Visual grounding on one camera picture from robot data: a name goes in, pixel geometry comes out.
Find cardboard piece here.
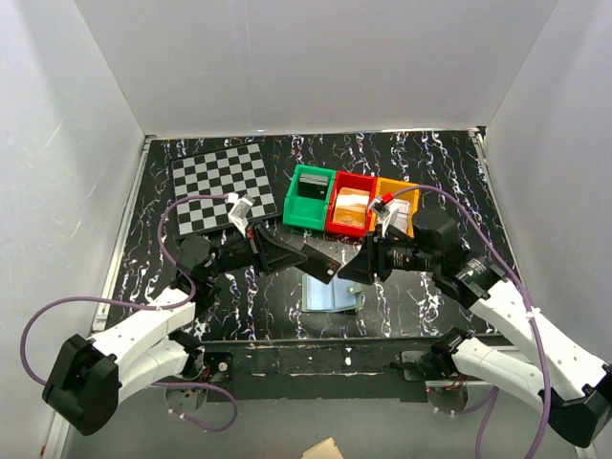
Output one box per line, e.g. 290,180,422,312
301,437,343,459

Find orange plastic bin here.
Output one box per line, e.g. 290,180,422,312
375,177,420,237

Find black cards stack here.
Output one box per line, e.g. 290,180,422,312
297,173,329,200

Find black VIP credit card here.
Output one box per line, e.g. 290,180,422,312
297,244,341,284

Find black grey chessboard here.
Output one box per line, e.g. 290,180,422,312
171,143,278,237

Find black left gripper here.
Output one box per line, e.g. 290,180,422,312
205,221,308,278

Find red plastic bin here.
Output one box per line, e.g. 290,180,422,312
325,171,377,238

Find black mounting base rail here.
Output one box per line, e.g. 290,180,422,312
187,338,467,403

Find mint green card holder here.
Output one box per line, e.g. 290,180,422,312
301,273,364,313

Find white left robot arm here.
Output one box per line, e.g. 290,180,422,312
42,223,307,436

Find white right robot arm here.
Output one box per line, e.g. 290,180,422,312
339,209,611,448

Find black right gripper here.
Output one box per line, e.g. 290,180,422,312
336,224,439,286

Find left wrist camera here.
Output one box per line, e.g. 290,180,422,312
226,192,254,237

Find orange white cards stack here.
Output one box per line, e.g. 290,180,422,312
332,187,369,228

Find green plastic bin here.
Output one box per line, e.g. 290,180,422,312
282,164,337,231

